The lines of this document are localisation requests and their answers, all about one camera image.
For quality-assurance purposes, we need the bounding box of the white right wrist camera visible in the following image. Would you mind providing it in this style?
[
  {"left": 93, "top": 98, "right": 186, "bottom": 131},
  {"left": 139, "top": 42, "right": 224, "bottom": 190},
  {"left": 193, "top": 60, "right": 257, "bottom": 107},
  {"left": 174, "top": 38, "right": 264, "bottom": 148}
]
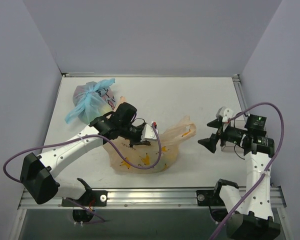
[{"left": 216, "top": 106, "right": 234, "bottom": 124}]

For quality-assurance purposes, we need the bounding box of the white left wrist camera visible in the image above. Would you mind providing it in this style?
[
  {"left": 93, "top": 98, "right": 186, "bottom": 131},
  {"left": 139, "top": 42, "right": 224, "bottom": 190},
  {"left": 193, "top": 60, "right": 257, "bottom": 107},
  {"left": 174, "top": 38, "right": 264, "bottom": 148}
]
[{"left": 140, "top": 121, "right": 159, "bottom": 142}]

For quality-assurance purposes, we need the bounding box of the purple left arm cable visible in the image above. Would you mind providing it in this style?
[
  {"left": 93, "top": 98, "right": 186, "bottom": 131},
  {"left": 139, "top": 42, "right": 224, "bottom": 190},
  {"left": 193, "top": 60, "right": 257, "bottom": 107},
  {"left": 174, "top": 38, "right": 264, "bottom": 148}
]
[{"left": 2, "top": 117, "right": 162, "bottom": 223}]

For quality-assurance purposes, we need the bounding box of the blue tied plastic bag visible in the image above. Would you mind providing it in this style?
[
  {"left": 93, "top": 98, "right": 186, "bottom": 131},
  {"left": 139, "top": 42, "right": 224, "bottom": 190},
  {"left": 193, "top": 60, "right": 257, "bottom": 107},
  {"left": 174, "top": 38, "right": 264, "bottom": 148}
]
[{"left": 64, "top": 78, "right": 117, "bottom": 125}]

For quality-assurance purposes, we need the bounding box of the clear acrylic box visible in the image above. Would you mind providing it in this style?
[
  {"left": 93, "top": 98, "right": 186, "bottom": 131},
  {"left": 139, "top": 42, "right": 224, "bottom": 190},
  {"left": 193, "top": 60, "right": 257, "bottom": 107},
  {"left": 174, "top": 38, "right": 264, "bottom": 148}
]
[{"left": 217, "top": 115, "right": 267, "bottom": 150}]

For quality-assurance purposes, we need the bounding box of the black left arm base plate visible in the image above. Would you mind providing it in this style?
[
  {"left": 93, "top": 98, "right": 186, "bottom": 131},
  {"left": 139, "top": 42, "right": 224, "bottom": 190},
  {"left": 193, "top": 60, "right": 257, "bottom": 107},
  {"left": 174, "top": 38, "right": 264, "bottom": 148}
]
[{"left": 71, "top": 190, "right": 108, "bottom": 207}]

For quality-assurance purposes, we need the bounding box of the aluminium front rail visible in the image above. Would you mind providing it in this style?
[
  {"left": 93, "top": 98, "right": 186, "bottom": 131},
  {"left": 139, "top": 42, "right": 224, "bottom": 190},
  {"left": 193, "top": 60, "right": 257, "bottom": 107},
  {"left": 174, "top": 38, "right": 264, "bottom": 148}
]
[{"left": 18, "top": 187, "right": 287, "bottom": 210}]

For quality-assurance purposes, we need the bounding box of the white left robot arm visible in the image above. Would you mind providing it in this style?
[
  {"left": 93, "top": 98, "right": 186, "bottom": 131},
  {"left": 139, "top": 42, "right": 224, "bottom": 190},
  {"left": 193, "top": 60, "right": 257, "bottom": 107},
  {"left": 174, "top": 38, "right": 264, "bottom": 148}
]
[{"left": 20, "top": 102, "right": 158, "bottom": 206}]

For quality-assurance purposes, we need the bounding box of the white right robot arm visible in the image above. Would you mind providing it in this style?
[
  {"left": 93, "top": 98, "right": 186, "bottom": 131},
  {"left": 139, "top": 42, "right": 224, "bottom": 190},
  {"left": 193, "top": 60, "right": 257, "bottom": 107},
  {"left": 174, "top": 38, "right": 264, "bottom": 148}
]
[{"left": 198, "top": 114, "right": 281, "bottom": 240}]

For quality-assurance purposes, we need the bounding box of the translucent orange plastic bag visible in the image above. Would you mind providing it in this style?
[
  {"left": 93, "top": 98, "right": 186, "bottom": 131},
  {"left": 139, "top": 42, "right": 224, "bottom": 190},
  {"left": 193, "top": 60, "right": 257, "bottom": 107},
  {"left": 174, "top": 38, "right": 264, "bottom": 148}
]
[{"left": 103, "top": 115, "right": 197, "bottom": 174}]

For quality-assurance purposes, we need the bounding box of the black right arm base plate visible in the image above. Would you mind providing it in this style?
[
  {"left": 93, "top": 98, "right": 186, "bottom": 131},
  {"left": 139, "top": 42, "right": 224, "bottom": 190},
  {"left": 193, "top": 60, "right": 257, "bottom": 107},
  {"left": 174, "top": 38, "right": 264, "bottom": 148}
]
[{"left": 196, "top": 189, "right": 225, "bottom": 207}]

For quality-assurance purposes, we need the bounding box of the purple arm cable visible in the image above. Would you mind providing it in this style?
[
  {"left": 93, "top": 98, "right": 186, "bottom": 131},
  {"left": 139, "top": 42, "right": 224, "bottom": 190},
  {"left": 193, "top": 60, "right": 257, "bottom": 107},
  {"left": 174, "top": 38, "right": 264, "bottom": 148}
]
[
  {"left": 208, "top": 101, "right": 284, "bottom": 240},
  {"left": 2, "top": 117, "right": 162, "bottom": 223}
]

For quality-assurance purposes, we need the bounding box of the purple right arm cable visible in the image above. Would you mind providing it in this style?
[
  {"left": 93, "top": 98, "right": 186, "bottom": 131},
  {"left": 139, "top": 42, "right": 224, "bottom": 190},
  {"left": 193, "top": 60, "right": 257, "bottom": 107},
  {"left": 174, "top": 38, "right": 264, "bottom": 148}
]
[{"left": 208, "top": 101, "right": 284, "bottom": 240}]

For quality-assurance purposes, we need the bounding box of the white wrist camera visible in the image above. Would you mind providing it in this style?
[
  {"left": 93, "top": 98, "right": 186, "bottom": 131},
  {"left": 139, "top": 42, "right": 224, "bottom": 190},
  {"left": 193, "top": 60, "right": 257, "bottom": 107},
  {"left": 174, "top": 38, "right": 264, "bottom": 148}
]
[
  {"left": 216, "top": 106, "right": 234, "bottom": 124},
  {"left": 140, "top": 121, "right": 159, "bottom": 142}
]

